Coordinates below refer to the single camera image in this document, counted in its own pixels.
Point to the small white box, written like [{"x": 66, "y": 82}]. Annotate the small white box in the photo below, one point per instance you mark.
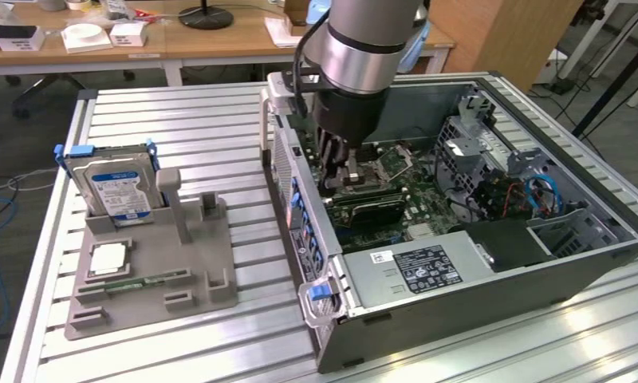
[{"x": 128, "y": 36}]

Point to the white tape roll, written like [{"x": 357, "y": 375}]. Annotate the white tape roll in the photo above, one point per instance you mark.
[{"x": 77, "y": 4}]

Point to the white paper booklet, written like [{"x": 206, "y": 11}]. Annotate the white paper booklet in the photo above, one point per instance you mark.
[{"x": 281, "y": 34}]

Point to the white square holder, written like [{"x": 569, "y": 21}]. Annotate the white square holder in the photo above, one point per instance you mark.
[{"x": 88, "y": 38}]

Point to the silver chipset heatsink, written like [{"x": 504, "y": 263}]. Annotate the silver chipset heatsink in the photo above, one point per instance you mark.
[{"x": 421, "y": 232}]

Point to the hard disk in blue carrier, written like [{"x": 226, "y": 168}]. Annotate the hard disk in blue carrier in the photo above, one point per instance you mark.
[{"x": 117, "y": 191}]

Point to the silver CPU chip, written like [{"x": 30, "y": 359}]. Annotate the silver CPU chip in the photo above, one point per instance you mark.
[{"x": 108, "y": 259}]

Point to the black round lamp base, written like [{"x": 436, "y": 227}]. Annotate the black round lamp base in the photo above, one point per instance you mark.
[{"x": 206, "y": 18}]

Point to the brown cardboard box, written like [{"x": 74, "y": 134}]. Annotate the brown cardboard box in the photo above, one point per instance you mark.
[{"x": 294, "y": 12}]

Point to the black stand pole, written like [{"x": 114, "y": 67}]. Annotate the black stand pole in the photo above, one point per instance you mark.
[{"x": 617, "y": 90}]

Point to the wooden desk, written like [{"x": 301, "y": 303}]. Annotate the wooden desk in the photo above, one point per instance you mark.
[{"x": 217, "y": 40}]

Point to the grey open PC case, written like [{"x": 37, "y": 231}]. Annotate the grey open PC case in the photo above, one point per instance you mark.
[{"x": 457, "y": 319}]

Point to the black power strip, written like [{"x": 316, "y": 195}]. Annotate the black power strip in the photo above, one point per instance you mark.
[{"x": 562, "y": 86}]

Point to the wooden cabinet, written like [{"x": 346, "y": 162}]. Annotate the wooden cabinet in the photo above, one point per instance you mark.
[{"x": 510, "y": 40}]

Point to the grey printed parts rack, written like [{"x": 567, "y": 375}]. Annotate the grey printed parts rack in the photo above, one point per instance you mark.
[{"x": 153, "y": 271}]

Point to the green RAM stick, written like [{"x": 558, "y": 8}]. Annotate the green RAM stick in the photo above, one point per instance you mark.
[{"x": 133, "y": 284}]

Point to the NVIDIA graphics card black fan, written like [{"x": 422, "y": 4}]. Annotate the NVIDIA graphics card black fan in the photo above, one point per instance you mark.
[{"x": 377, "y": 213}]

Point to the clear plastic bag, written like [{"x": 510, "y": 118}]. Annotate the clear plastic bag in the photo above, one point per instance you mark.
[{"x": 117, "y": 8}]

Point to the grey cup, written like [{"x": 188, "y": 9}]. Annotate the grey cup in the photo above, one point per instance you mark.
[{"x": 50, "y": 4}]

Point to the grey power supply unit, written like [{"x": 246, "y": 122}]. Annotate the grey power supply unit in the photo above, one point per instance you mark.
[{"x": 430, "y": 271}]

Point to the silver socket cover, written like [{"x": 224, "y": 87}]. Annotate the silver socket cover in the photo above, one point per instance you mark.
[{"x": 398, "y": 161}]

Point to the green Dell motherboard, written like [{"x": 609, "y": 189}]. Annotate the green Dell motherboard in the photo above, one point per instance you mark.
[{"x": 436, "y": 199}]

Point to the white box black lid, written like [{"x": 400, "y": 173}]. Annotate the white box black lid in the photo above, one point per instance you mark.
[{"x": 18, "y": 42}]

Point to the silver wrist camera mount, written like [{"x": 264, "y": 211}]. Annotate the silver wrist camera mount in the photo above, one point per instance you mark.
[{"x": 284, "y": 85}]

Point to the grey metal disk bay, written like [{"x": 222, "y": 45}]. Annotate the grey metal disk bay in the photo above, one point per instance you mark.
[{"x": 542, "y": 231}]

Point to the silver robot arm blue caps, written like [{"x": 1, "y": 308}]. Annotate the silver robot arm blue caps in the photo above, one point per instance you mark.
[{"x": 361, "y": 48}]

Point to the RAM slot with white clips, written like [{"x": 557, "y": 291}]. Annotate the RAM slot with white clips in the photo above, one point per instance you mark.
[{"x": 388, "y": 190}]

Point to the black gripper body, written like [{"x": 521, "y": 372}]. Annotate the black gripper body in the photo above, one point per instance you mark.
[{"x": 348, "y": 115}]

